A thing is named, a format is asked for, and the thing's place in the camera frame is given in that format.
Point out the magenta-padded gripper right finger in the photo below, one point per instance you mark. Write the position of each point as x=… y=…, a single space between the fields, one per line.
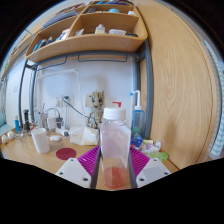
x=153 y=171

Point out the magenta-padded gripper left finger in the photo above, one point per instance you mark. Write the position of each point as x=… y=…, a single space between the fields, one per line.
x=74 y=171

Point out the clear bottle with white cap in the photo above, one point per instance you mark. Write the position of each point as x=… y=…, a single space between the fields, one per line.
x=115 y=140

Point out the green flat packet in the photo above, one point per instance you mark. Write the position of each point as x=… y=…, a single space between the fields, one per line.
x=156 y=156

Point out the flat round red coaster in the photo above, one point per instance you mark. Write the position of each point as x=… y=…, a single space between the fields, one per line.
x=66 y=153

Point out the small blue box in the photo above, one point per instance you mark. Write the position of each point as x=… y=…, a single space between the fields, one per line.
x=136 y=141

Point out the small white oval case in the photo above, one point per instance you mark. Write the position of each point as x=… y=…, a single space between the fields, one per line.
x=55 y=138

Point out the white power strip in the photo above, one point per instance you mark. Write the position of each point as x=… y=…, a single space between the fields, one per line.
x=61 y=132

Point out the white paper cup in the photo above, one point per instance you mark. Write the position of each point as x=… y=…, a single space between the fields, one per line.
x=40 y=141

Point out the black plug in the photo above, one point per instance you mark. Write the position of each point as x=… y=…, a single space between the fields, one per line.
x=59 y=122

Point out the wash bottle with bent spout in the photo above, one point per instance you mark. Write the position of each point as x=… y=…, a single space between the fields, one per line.
x=137 y=121

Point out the white power adapter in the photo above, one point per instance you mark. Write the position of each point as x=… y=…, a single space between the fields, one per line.
x=51 y=123

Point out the clear pen holder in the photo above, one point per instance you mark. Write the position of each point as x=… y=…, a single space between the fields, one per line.
x=41 y=120

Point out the black electric shaver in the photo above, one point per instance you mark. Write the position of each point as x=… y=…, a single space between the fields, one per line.
x=26 y=120

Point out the tree creature figurine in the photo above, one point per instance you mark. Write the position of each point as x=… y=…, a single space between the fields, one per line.
x=97 y=103

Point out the small blue bottle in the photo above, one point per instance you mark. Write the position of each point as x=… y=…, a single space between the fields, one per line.
x=17 y=125

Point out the teal cushion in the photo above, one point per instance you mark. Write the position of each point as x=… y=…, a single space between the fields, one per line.
x=4 y=125

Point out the white desk lamp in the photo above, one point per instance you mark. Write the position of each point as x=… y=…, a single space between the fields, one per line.
x=60 y=72

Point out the wooden shelf unit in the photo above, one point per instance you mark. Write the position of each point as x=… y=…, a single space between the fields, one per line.
x=90 y=41

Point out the white wall socket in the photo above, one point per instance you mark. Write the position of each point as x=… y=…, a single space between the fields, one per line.
x=67 y=100
x=59 y=101

